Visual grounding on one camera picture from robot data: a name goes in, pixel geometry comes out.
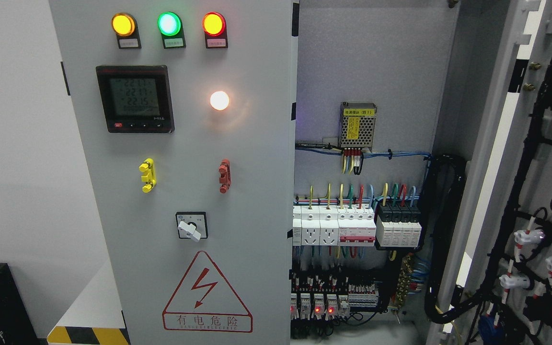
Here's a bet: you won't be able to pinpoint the red indicator light left door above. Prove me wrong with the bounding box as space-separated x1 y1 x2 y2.
202 11 226 37

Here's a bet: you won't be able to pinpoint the yellow indicator light left door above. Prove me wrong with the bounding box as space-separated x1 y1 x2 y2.
111 12 136 37

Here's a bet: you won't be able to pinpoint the relay terminal row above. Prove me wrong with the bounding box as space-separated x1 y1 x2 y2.
289 266 381 321

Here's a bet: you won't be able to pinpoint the yellow terminal post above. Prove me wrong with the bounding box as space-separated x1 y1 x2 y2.
138 158 156 194

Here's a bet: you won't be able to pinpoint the white rotary selector switch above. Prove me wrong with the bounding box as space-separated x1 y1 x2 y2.
175 211 208 242

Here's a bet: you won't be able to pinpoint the black cable conduit right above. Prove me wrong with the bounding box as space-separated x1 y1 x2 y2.
419 153 473 324

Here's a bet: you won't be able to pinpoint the grey cabinet door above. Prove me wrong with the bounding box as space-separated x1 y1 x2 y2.
425 0 552 345
50 0 297 345

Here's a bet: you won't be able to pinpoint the metal mesh power supply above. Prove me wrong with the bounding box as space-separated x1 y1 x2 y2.
339 101 377 149

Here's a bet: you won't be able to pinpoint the white socket breaker row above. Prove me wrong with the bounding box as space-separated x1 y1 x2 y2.
293 205 376 246

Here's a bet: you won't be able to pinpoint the red electric warning sticker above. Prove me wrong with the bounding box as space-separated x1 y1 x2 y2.
162 251 253 333

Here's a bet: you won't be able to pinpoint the black digital power meter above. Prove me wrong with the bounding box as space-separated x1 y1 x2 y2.
96 65 175 133

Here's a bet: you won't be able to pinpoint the black surge protector modules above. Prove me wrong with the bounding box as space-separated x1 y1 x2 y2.
375 202 423 251

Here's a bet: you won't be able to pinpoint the green indicator light left door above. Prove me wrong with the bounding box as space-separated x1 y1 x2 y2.
157 11 182 37

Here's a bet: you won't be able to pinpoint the red terminal post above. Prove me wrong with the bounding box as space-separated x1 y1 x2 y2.
218 159 231 194

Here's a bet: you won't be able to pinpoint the white indicator light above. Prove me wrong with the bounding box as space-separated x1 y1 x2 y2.
209 91 230 111

